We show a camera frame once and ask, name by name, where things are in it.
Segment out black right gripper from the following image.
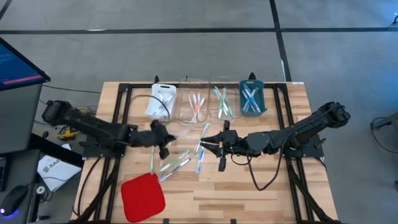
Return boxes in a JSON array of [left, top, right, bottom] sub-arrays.
[[200, 119, 249, 172]]

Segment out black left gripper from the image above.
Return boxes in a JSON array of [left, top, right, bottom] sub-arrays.
[[130, 119, 178, 160]]

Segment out blue toothbrush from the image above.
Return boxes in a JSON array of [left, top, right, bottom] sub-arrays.
[[195, 146, 206, 174], [241, 83, 259, 113], [244, 83, 262, 113], [242, 88, 259, 113]]

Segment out clear plastic bin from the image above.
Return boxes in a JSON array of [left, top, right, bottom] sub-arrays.
[[174, 78, 209, 124], [208, 76, 243, 121]]

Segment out white plastic bin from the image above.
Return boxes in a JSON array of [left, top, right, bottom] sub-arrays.
[[145, 83, 177, 121]]

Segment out teal plastic bin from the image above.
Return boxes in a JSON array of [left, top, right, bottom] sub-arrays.
[[238, 79, 267, 117]]

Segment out red cloth pad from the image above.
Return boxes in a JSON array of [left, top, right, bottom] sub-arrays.
[[120, 172, 166, 223]]

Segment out yellow power plug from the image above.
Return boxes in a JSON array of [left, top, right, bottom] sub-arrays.
[[57, 129, 79, 141]]

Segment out white printed booklet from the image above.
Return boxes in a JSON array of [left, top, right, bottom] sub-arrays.
[[37, 154, 82, 193]]

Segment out grey desk black edge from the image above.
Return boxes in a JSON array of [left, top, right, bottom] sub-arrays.
[[0, 133, 85, 224]]

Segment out black computer mouse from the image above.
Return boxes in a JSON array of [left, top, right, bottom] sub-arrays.
[[0, 185, 29, 218]]

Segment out computer monitor blue screen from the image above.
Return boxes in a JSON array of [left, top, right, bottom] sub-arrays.
[[0, 37, 51, 93]]

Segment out black keyboard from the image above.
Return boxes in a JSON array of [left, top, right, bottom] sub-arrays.
[[0, 156, 7, 192]]

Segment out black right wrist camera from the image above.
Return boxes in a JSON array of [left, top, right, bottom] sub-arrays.
[[225, 130, 239, 147]]

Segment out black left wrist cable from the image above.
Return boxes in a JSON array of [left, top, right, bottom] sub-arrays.
[[132, 94, 172, 122]]

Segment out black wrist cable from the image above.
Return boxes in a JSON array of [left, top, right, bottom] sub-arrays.
[[132, 94, 172, 122], [231, 136, 284, 192]]

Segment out black aluminium rig frame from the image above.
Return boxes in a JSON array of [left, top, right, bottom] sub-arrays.
[[70, 74, 342, 224]]

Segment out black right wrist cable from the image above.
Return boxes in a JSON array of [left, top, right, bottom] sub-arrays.
[[231, 136, 284, 192]]

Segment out thin black floor cable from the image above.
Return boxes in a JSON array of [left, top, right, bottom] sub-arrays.
[[41, 83, 105, 95]]

